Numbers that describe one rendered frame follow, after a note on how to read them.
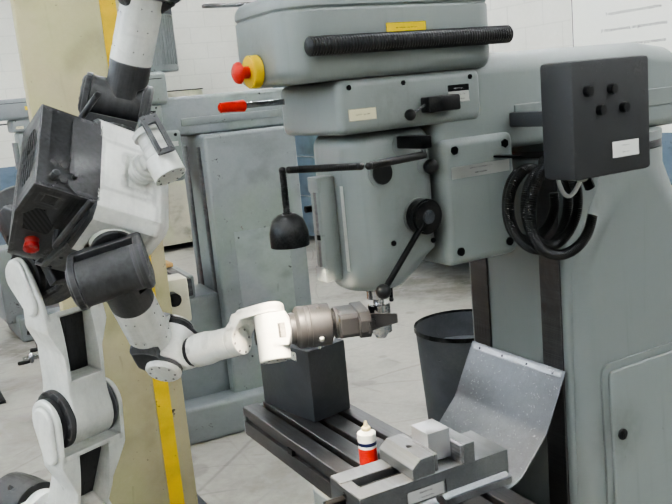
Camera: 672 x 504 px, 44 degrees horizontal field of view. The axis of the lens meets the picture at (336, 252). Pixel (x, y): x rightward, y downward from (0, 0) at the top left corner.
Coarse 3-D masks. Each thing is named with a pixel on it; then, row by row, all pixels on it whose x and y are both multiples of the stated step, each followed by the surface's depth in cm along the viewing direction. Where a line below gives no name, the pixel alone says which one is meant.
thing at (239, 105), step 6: (228, 102) 161; (234, 102) 161; (240, 102) 162; (246, 102) 163; (252, 102) 163; (258, 102) 164; (264, 102) 165; (270, 102) 165; (276, 102) 166; (282, 102) 166; (222, 108) 160; (228, 108) 160; (234, 108) 161; (240, 108) 162; (246, 108) 163
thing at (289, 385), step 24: (288, 360) 209; (312, 360) 203; (336, 360) 208; (264, 384) 221; (288, 384) 212; (312, 384) 204; (336, 384) 209; (288, 408) 214; (312, 408) 205; (336, 408) 210
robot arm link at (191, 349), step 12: (168, 324) 179; (180, 324) 179; (180, 336) 178; (192, 336) 177; (204, 336) 175; (216, 336) 173; (168, 348) 175; (180, 348) 177; (192, 348) 175; (204, 348) 174; (216, 348) 172; (180, 360) 176; (192, 360) 176; (204, 360) 175; (216, 360) 175
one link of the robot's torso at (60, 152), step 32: (96, 96) 166; (32, 128) 164; (64, 128) 163; (96, 128) 168; (128, 128) 176; (32, 160) 176; (64, 160) 159; (96, 160) 163; (128, 160) 169; (32, 192) 154; (64, 192) 155; (96, 192) 159; (128, 192) 165; (160, 192) 170; (32, 224) 162; (64, 224) 164; (96, 224) 160; (128, 224) 162; (160, 224) 166; (32, 256) 173; (64, 256) 170
